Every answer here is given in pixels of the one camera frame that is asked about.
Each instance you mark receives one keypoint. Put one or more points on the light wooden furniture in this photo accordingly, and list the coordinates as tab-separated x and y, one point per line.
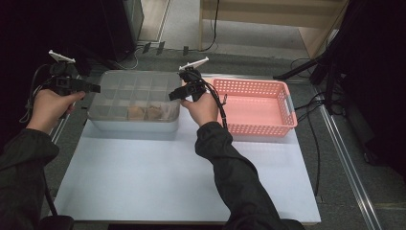
255	12

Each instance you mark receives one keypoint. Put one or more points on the dark cabinet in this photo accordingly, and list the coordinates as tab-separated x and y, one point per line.
127	19

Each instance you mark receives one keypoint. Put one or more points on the person's left hand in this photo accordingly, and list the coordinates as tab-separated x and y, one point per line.
51	108

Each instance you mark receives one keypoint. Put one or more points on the dark curtain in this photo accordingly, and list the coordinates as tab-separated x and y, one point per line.
19	32
383	96

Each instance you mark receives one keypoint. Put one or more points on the white compartment storage box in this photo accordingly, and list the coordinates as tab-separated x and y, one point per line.
134	127

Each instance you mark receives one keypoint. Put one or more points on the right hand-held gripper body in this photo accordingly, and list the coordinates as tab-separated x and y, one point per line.
193	84

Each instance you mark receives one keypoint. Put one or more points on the person's right hand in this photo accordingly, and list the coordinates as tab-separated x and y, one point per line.
202	110

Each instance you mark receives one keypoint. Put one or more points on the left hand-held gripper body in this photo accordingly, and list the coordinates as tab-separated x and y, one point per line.
62	81

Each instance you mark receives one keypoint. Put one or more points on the pink plastic basket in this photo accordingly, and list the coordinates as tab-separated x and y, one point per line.
255	108

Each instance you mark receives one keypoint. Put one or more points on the black floor bracket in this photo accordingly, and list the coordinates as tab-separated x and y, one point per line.
160	48
185	50
146	48

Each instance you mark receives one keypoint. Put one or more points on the translucent grey box lid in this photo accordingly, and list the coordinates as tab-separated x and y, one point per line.
134	86

